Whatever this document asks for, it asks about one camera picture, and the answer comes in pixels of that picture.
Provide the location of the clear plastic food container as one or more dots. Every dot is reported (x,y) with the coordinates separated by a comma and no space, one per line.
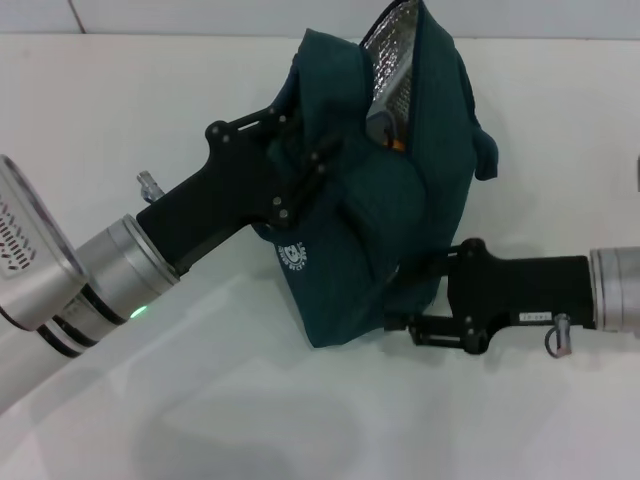
(381,127)

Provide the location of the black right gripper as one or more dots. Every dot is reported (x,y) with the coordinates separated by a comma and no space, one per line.
(520,290)

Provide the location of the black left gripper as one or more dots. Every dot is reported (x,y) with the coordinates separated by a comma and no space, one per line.
(220,205)

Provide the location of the dark teal insulated bag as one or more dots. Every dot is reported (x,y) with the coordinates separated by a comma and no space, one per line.
(400,225)

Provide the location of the orange pear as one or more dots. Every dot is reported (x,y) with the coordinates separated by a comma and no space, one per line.
(397,145)

